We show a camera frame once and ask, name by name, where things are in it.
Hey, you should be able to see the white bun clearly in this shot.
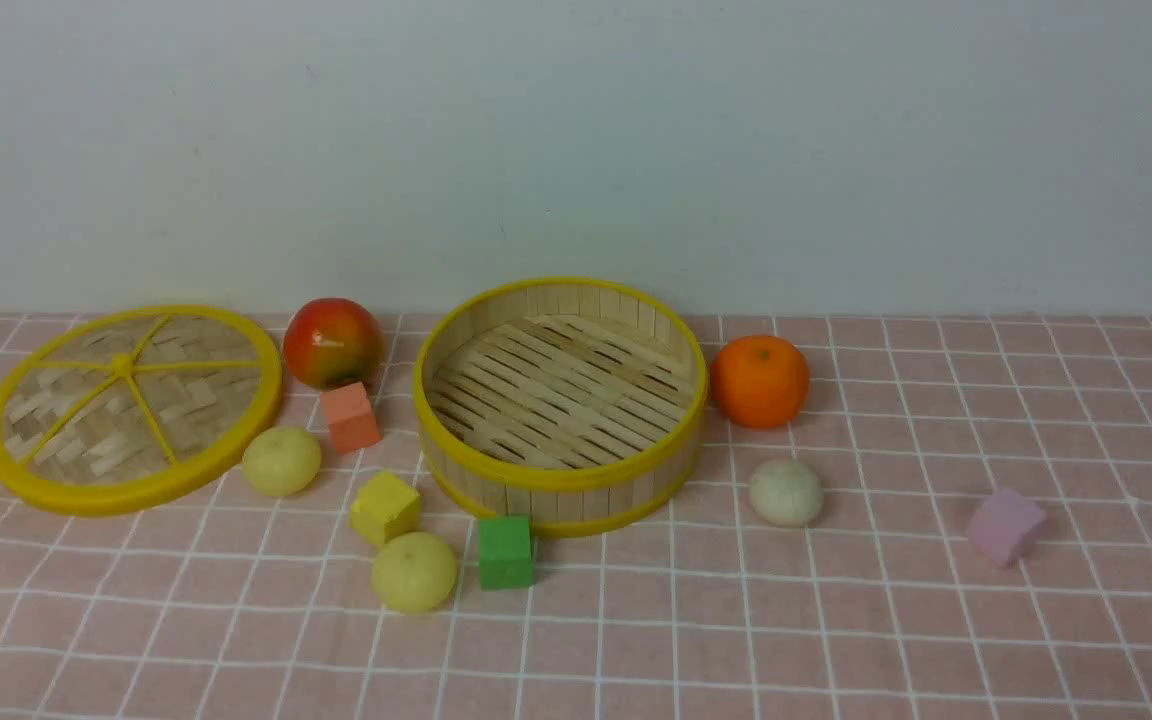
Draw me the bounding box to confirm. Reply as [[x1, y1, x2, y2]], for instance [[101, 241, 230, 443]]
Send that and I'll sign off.
[[748, 457, 826, 528]]

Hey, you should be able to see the pale yellow bun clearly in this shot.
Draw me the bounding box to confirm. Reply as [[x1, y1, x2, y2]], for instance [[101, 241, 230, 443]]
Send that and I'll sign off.
[[370, 532, 460, 614], [238, 427, 323, 498]]

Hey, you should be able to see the yellow bamboo steamer tray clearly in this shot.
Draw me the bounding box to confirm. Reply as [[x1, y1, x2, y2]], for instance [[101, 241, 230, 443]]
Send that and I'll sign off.
[[411, 276, 708, 537]]

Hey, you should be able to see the yellow bamboo steamer lid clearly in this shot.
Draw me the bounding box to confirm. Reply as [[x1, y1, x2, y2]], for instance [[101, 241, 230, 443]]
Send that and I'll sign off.
[[0, 305, 283, 518]]

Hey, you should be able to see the orange fruit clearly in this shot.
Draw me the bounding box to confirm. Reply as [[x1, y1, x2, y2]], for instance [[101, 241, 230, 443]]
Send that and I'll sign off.
[[710, 334, 812, 430]]

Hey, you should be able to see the green cube block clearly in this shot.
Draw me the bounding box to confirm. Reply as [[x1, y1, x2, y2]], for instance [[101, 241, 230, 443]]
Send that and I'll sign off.
[[477, 515, 535, 591]]

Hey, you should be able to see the orange cube block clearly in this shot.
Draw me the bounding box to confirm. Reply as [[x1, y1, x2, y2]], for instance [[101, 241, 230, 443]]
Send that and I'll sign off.
[[320, 382, 381, 454]]

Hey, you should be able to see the yellow cube block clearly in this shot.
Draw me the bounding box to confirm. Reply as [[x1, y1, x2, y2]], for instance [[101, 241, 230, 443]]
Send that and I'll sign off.
[[348, 470, 422, 548]]

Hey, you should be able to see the red apple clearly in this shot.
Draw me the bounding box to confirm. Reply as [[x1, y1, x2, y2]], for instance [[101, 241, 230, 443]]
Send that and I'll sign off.
[[282, 297, 387, 392]]

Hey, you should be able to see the pink block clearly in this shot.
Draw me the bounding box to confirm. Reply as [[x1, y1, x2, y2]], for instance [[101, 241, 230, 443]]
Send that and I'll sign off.
[[967, 487, 1048, 568]]

